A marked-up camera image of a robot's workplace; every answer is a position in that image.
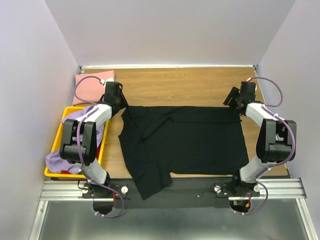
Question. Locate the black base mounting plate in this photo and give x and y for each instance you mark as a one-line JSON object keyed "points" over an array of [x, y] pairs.
{"points": [[186, 192]]}

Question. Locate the yellow plastic bin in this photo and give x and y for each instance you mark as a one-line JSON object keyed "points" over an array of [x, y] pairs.
{"points": [[57, 142]]}

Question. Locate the pink folded t-shirt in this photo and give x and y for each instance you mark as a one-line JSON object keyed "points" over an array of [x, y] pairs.
{"points": [[91, 89]]}

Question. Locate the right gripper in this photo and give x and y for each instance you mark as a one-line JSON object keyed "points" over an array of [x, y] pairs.
{"points": [[234, 92]]}

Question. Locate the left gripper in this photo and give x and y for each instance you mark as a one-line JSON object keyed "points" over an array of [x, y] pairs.
{"points": [[124, 102]]}

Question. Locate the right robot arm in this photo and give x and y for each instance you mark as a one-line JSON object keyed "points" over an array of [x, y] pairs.
{"points": [[276, 143]]}

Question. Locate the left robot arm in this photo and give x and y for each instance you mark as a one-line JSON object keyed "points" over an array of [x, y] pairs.
{"points": [[79, 136]]}

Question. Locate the lavender t-shirt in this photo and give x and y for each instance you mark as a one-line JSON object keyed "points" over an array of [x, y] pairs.
{"points": [[57, 164]]}

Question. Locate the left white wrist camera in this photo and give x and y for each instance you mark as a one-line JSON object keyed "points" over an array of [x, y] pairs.
{"points": [[104, 81]]}

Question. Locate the black t-shirt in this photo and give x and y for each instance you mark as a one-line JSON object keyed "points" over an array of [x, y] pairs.
{"points": [[159, 140]]}

